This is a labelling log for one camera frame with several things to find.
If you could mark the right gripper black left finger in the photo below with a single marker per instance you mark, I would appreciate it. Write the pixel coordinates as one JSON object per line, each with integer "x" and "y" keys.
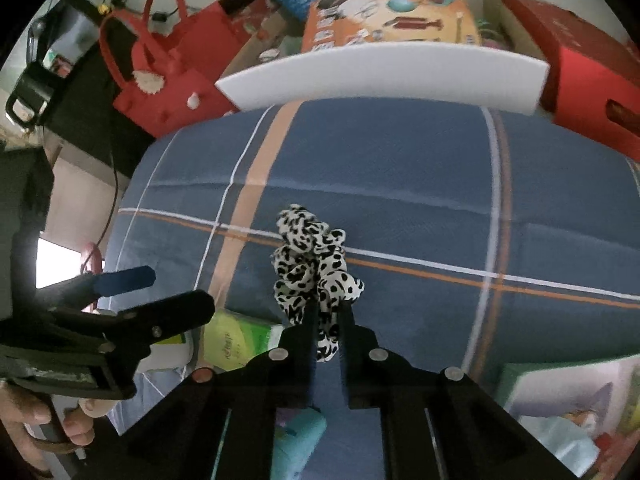
{"x": 223, "y": 428}

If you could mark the purple snack packet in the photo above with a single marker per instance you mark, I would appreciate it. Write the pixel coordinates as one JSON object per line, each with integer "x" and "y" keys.
{"x": 597, "y": 402}

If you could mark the green tissue pack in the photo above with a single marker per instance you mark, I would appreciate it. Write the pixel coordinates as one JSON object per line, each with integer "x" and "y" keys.
{"x": 230, "y": 340}

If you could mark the blue face mask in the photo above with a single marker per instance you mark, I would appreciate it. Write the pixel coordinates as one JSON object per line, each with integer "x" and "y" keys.
{"x": 566, "y": 441}

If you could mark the blue plaid tablecloth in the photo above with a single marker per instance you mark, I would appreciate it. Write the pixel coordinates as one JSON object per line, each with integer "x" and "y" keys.
{"x": 482, "y": 238}

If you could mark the teal toy treasure box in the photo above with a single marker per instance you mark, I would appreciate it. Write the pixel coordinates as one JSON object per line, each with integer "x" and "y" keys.
{"x": 297, "y": 433}

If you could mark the black cabinet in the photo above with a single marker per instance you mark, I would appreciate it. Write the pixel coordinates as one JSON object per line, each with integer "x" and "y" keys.
{"x": 67, "y": 90}

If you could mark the white foam board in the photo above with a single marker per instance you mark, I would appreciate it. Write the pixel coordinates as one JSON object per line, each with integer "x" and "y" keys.
{"x": 453, "y": 73}

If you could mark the orange toy box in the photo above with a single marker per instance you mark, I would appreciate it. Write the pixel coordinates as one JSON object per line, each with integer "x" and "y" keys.
{"x": 341, "y": 23}

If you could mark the red felt handbag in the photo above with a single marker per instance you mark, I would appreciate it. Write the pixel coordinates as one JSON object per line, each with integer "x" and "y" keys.
{"x": 173, "y": 80}

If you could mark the teal white tray box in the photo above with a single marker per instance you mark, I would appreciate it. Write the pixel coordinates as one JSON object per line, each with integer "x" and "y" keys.
{"x": 585, "y": 413}

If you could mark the red gift box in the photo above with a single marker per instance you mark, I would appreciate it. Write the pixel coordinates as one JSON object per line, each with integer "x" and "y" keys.
{"x": 592, "y": 86}

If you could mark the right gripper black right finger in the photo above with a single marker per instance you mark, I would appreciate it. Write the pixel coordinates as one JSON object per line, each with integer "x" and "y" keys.
{"x": 435, "y": 425}

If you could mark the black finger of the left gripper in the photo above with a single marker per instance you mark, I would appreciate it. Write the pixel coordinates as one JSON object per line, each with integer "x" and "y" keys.
{"x": 85, "y": 289}
{"x": 143, "y": 325}

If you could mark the leopard print scrunchie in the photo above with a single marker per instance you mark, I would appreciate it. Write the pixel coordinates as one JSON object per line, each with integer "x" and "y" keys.
{"x": 312, "y": 271}

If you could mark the red stool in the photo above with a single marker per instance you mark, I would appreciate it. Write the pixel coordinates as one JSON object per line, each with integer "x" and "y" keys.
{"x": 91, "y": 259}

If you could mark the white medicine bottle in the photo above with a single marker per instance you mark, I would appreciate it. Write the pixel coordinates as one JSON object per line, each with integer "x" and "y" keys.
{"x": 169, "y": 354}

